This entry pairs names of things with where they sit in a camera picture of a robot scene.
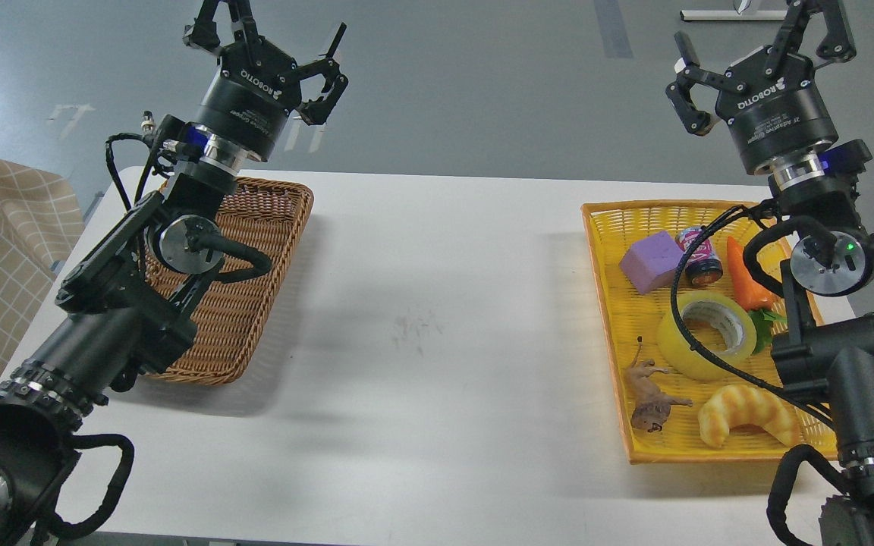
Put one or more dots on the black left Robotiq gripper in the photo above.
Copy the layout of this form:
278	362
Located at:
245	102

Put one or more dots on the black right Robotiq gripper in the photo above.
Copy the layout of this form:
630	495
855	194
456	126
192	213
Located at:
774	114

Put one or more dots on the yellow tape roll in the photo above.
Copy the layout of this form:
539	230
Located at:
720	313

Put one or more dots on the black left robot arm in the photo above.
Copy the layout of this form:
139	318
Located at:
129	304

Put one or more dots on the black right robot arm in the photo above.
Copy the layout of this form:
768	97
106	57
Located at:
817	255

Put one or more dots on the white stand base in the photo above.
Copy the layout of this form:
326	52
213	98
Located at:
688	15

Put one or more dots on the brown wicker basket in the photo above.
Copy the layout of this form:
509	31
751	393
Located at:
269	215

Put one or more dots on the small pink can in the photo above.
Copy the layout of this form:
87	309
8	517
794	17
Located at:
704	266

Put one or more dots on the purple foam block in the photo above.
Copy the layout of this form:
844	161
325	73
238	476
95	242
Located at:
650	263

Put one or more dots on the orange toy carrot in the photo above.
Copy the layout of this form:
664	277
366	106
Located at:
752	297

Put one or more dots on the yellow plastic basket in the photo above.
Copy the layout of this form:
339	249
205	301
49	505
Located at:
612	228

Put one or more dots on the toy croissant bread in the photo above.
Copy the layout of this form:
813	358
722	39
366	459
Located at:
733	406

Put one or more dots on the brown toy lion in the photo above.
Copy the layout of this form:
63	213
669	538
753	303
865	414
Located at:
652	406

